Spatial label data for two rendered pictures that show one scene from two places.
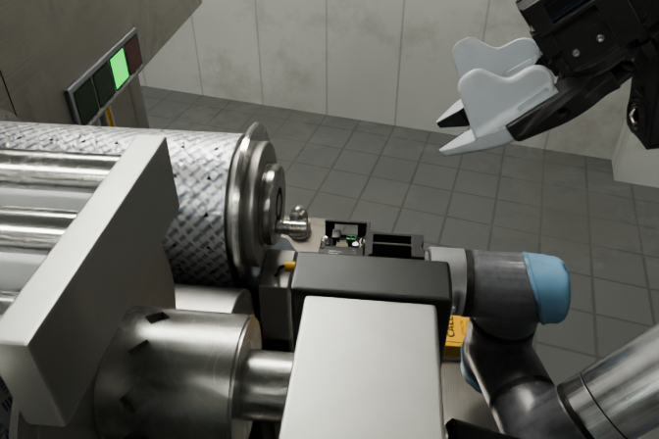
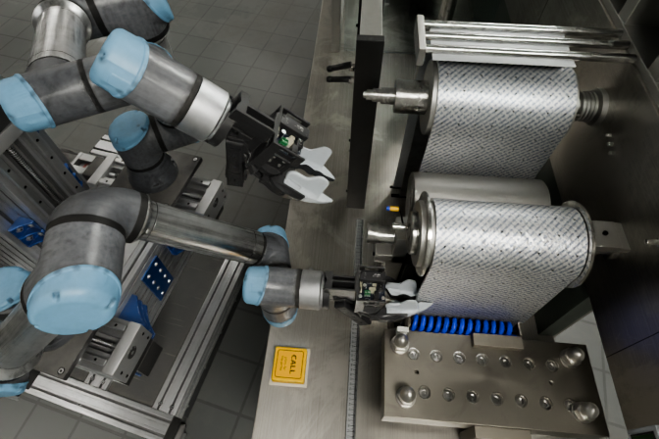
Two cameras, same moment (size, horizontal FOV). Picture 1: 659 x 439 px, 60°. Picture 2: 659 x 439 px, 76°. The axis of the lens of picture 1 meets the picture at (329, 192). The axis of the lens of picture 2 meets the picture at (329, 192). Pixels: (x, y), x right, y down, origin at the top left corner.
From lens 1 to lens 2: 0.85 m
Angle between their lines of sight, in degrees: 89
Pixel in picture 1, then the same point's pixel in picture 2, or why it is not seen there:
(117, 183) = (422, 36)
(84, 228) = (421, 28)
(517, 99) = (305, 153)
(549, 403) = (271, 246)
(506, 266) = (278, 275)
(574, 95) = not seen: hidden behind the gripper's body
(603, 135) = not seen: outside the picture
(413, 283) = (363, 36)
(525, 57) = (292, 176)
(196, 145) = (456, 213)
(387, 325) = (368, 31)
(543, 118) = not seen: hidden behind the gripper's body
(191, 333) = (409, 83)
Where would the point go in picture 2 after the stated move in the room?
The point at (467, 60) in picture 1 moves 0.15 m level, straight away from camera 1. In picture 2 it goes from (320, 183) to (292, 276)
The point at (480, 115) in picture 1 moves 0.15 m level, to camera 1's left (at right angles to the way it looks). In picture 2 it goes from (321, 158) to (415, 156)
